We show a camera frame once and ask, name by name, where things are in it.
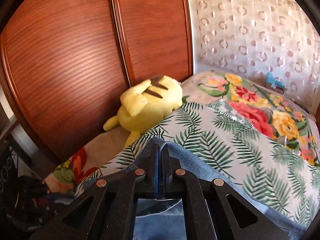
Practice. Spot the palm leaf print bedsheet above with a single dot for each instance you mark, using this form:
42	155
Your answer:
212	135

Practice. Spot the blue toy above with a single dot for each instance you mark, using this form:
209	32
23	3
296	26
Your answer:
273	80

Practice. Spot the brown wooden slatted wardrobe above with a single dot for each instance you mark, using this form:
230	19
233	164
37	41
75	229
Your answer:
62	55

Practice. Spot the blue denim pants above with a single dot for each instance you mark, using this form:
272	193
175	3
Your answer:
160	217

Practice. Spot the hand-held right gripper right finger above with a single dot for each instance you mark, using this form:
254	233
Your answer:
165	170

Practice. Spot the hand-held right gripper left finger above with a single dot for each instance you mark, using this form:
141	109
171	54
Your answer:
156	177

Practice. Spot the sheer curtain with pink circles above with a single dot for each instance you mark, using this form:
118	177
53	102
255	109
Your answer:
250	30

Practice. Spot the yellow plush toy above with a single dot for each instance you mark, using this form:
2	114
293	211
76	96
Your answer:
147	105

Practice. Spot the floral blanket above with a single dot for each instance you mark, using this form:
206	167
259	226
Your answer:
250	97

